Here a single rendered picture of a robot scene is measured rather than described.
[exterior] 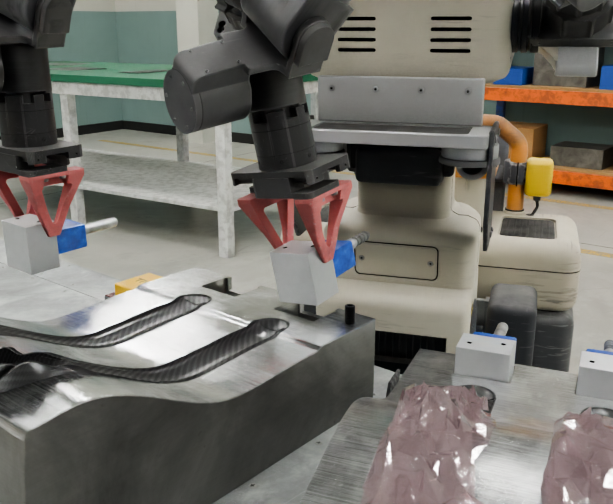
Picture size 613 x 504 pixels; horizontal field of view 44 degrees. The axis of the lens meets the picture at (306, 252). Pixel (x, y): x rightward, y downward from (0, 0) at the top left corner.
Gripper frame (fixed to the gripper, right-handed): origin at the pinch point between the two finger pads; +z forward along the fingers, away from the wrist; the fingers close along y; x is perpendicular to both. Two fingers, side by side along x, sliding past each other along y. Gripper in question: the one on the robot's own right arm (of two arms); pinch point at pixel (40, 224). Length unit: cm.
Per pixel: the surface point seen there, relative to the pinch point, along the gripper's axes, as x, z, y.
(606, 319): 257, 100, -14
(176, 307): 4.3, 7.0, 17.2
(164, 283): 7.3, 6.4, 11.9
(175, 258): 199, 100, -216
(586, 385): 18, 9, 56
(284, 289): 9.5, 4.0, 27.8
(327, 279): 11.6, 2.7, 31.6
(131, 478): -16.3, 8.7, 35.9
